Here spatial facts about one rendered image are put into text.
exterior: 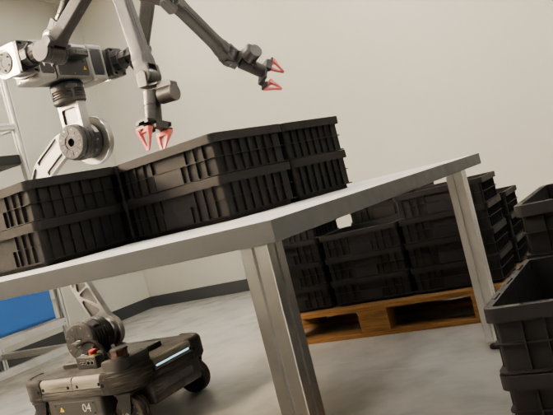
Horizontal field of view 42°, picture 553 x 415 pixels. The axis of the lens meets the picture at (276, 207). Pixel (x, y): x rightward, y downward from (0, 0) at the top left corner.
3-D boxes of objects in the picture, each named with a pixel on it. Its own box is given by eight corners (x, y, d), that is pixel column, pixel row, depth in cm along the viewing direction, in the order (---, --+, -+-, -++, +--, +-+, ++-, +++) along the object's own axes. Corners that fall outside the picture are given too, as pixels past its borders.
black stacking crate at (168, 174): (125, 205, 210) (116, 167, 210) (197, 189, 233) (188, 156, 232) (221, 178, 185) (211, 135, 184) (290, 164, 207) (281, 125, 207)
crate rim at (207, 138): (117, 174, 210) (114, 165, 209) (189, 160, 233) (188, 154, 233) (212, 142, 184) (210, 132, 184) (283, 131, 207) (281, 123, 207)
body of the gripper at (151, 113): (172, 127, 239) (170, 105, 240) (147, 123, 231) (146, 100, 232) (160, 132, 243) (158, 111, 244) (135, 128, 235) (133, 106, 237)
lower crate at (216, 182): (134, 242, 210) (124, 202, 210) (205, 223, 233) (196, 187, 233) (232, 220, 185) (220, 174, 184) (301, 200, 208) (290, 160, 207)
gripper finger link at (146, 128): (166, 150, 235) (164, 122, 236) (149, 146, 229) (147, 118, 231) (153, 154, 239) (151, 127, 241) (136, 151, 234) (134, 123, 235)
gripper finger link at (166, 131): (174, 151, 238) (173, 123, 239) (158, 148, 232) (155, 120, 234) (161, 156, 242) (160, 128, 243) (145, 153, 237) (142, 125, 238)
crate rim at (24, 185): (-47, 216, 212) (-49, 207, 212) (41, 198, 235) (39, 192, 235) (25, 189, 186) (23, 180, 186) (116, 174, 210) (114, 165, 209)
